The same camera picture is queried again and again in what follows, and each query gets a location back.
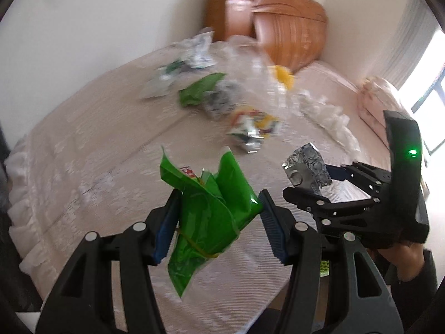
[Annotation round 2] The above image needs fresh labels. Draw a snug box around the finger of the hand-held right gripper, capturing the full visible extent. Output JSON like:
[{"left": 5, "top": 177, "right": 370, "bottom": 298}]
[
  {"left": 327, "top": 162, "right": 392, "bottom": 199},
  {"left": 282, "top": 186, "right": 381, "bottom": 218}
]

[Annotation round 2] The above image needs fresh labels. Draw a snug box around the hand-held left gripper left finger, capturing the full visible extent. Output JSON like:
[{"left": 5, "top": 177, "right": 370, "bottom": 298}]
[{"left": 35, "top": 190, "right": 184, "bottom": 334}]

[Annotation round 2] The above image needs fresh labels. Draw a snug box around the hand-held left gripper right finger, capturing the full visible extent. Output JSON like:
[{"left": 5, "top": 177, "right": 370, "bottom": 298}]
[{"left": 258, "top": 190, "right": 404, "bottom": 334}]

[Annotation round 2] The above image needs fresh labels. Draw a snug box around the silver foil wrapper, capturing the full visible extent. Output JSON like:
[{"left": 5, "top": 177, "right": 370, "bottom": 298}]
[
  {"left": 203, "top": 82, "right": 240, "bottom": 121},
  {"left": 281, "top": 143, "right": 332, "bottom": 195}
]

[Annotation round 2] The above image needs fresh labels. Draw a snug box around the green snack wrapper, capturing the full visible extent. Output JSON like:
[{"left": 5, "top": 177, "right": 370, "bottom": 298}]
[{"left": 160, "top": 146, "right": 264, "bottom": 298}]

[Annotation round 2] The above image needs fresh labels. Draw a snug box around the yellow round item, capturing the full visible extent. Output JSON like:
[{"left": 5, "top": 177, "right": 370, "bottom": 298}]
[{"left": 273, "top": 65, "right": 295, "bottom": 89}]

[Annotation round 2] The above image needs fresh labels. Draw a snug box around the clear plastic bag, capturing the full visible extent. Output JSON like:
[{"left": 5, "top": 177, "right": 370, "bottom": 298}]
[{"left": 222, "top": 36, "right": 300, "bottom": 119}]

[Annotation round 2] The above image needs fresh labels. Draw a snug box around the person's right forearm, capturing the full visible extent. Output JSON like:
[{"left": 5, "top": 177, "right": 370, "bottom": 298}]
[{"left": 396, "top": 250, "right": 439, "bottom": 324}]

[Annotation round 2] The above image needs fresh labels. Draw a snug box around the person's right hand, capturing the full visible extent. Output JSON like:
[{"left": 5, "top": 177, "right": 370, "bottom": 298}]
[{"left": 377, "top": 243, "right": 425, "bottom": 281}]

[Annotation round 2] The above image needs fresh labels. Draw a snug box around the folded pink quilt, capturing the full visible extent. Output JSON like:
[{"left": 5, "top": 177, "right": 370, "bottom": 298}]
[{"left": 358, "top": 77, "right": 404, "bottom": 147}]

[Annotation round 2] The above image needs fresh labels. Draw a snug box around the dark framed window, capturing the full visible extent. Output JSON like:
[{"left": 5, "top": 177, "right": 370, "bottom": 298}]
[{"left": 410, "top": 66, "right": 445, "bottom": 157}]

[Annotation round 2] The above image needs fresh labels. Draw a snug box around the small silver crumpled wrapper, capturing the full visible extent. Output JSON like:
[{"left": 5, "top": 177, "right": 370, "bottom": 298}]
[{"left": 238, "top": 134, "right": 266, "bottom": 154}]

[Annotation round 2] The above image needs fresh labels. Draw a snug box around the yellow and white wrapper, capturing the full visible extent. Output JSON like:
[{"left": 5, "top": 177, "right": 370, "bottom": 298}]
[{"left": 228, "top": 108, "right": 283, "bottom": 138}]

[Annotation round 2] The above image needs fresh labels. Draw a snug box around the bed with pink sheet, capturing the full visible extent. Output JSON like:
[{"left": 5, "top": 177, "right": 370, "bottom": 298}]
[{"left": 295, "top": 61, "right": 393, "bottom": 168}]

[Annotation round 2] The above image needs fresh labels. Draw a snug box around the white lace bedspread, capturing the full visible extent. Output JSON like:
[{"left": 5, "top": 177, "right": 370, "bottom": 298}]
[{"left": 7, "top": 42, "right": 393, "bottom": 334}]

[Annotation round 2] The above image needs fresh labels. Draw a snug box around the green crumpled wrapper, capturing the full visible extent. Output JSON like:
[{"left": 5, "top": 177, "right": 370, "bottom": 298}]
[{"left": 179, "top": 73, "right": 226, "bottom": 107}]

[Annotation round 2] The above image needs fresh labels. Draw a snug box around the white curtain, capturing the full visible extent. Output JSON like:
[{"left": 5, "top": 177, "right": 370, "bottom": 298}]
[{"left": 382, "top": 0, "right": 442, "bottom": 91}]

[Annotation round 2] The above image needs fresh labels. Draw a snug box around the orange wooden headboard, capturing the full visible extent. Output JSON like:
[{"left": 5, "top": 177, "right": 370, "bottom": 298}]
[{"left": 203, "top": 0, "right": 329, "bottom": 73}]

